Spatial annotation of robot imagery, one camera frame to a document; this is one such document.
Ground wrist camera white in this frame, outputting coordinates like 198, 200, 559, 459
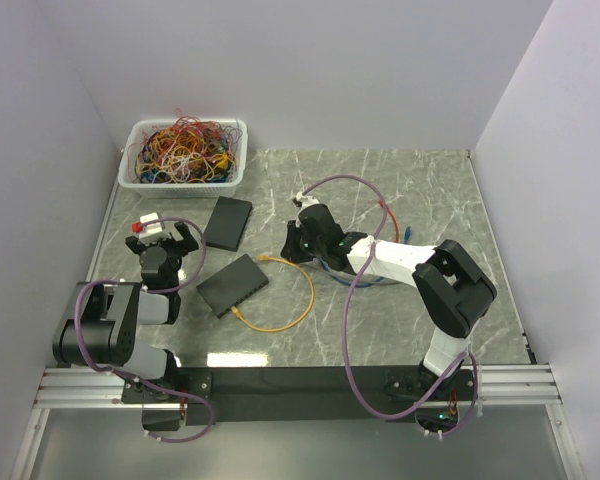
132, 212, 170, 244
292, 191, 320, 211

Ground red ethernet patch cable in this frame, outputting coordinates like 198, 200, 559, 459
377, 198, 400, 243

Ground orange ethernet patch cable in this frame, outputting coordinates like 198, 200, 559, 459
231, 253, 315, 333

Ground tangled coloured wires bundle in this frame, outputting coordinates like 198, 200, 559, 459
127, 107, 245, 185

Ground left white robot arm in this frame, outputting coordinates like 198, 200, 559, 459
52, 216, 206, 402

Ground black TP-Link switch box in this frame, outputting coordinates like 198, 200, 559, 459
196, 254, 269, 318

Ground aluminium rail frame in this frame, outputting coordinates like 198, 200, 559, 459
9, 199, 581, 480

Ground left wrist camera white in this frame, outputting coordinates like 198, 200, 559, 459
132, 212, 170, 244

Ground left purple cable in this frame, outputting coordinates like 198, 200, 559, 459
73, 216, 217, 444

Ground purple cable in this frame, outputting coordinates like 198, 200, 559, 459
299, 173, 480, 439
73, 216, 217, 444

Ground black base crossbar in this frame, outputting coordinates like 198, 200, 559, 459
122, 363, 481, 426

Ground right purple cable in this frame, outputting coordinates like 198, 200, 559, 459
299, 173, 480, 439

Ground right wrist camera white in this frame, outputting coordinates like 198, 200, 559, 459
292, 191, 320, 211

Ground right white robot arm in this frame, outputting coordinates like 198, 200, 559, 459
281, 196, 497, 399

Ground black Mercusys switch box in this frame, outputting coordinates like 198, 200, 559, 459
204, 196, 252, 252

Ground blue ethernet patch cable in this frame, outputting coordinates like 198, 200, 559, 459
315, 225, 414, 289

